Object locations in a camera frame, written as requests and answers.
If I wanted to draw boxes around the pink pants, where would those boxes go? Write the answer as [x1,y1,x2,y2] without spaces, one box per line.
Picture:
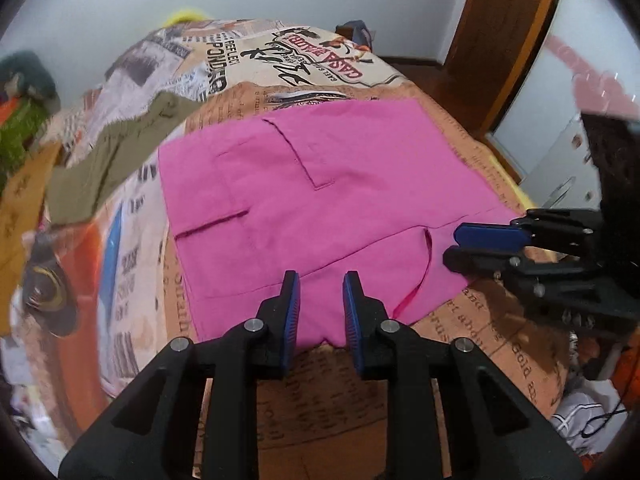
[158,100,513,348]

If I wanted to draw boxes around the newspaper print bed blanket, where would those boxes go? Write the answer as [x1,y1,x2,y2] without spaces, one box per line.
[8,18,576,480]

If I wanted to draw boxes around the brown wooden door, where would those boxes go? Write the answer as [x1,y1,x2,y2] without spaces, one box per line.
[441,0,572,137]

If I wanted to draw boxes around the blue grey bag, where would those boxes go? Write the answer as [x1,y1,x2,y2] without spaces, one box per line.
[340,20,373,51]

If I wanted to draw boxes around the olive green pants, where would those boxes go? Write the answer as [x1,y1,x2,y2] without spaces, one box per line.
[47,91,202,226]

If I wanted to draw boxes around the yellow curved object behind bed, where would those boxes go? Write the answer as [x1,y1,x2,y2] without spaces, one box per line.
[163,9,208,27]

